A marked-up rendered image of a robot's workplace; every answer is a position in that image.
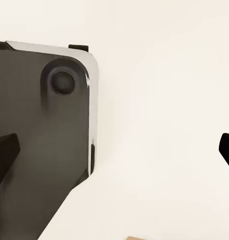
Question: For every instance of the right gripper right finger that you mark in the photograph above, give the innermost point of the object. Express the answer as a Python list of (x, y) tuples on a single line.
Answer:
[(224, 146)]

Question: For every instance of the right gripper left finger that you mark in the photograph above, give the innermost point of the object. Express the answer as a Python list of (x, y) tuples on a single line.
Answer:
[(9, 151)]

